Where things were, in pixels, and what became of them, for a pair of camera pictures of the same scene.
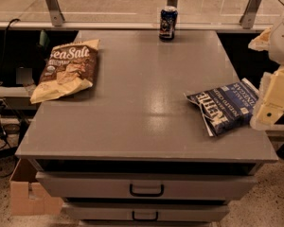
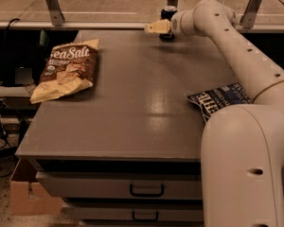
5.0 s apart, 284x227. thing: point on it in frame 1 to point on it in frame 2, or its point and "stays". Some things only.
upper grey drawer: [145, 184] stays
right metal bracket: [249, 14] stays
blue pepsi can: [167, 29] stays
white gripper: [283, 42] to [176, 25]
